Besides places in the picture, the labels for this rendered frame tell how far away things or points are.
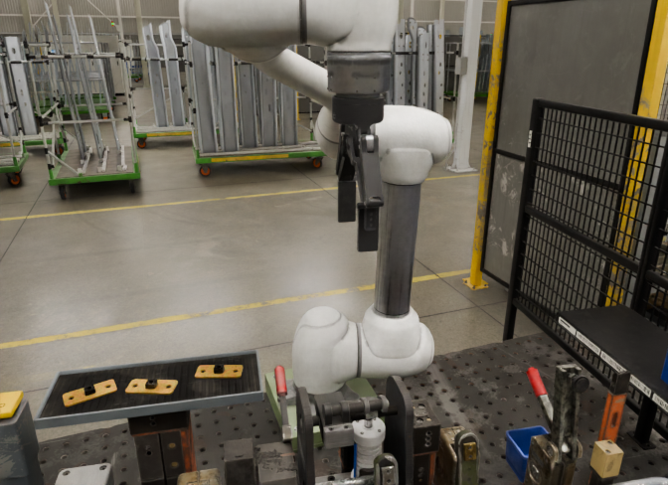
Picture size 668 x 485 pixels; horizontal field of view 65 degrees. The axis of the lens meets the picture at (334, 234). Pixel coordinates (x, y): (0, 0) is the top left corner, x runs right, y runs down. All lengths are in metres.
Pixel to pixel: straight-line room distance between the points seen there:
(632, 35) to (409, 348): 2.03
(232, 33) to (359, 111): 0.20
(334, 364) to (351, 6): 0.99
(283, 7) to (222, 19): 0.08
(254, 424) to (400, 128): 0.94
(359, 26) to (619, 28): 2.41
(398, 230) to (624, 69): 1.91
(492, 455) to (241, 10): 1.26
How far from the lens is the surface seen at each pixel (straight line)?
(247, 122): 7.83
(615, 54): 3.05
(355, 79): 0.73
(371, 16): 0.73
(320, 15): 0.72
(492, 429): 1.65
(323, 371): 1.48
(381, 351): 1.45
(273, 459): 0.96
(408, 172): 1.26
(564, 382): 1.00
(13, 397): 1.10
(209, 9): 0.73
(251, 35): 0.74
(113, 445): 1.66
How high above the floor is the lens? 1.73
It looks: 20 degrees down
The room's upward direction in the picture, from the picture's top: straight up
